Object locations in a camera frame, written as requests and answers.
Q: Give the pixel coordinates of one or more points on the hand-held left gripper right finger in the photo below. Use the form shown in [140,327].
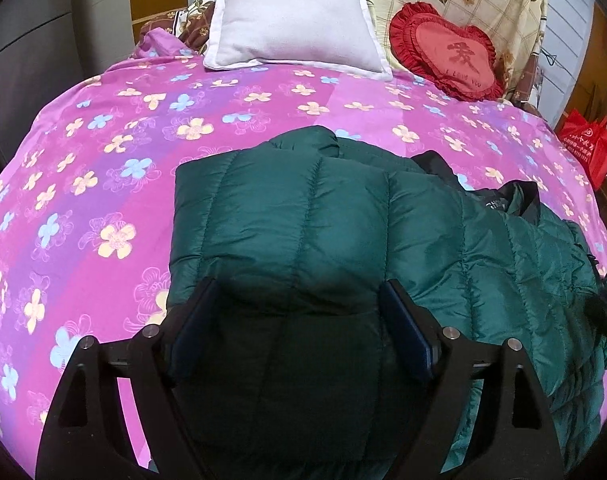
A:
[409,327]

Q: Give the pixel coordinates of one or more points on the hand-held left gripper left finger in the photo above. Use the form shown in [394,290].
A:
[193,332]

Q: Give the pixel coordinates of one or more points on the green puffer jacket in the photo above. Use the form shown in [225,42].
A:
[308,210]

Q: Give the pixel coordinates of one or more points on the red shopping bag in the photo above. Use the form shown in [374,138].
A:
[586,145]

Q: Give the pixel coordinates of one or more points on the pink floral bedsheet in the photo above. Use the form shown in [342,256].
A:
[108,160]

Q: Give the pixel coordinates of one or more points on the red heart cushion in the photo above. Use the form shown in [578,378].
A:
[446,52]

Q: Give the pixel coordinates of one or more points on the brown floral pillow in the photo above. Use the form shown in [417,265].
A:
[198,20]

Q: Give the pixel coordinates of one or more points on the white pillow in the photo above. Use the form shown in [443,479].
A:
[288,15]

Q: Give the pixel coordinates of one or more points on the grey cabinet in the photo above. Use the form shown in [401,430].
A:
[28,35]

